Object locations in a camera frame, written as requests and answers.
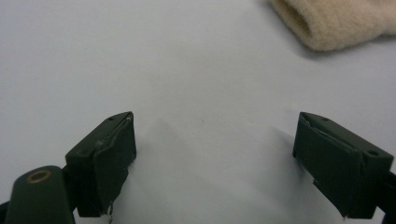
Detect beige knit glove orange fingertips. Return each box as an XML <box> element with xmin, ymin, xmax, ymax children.
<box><xmin>269</xmin><ymin>0</ymin><xmax>396</xmax><ymax>52</ymax></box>

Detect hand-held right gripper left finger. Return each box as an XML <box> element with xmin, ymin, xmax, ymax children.
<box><xmin>64</xmin><ymin>110</ymin><xmax>138</xmax><ymax>218</ymax></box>

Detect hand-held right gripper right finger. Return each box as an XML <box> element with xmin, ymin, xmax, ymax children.
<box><xmin>291</xmin><ymin>111</ymin><xmax>395</xmax><ymax>219</ymax></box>

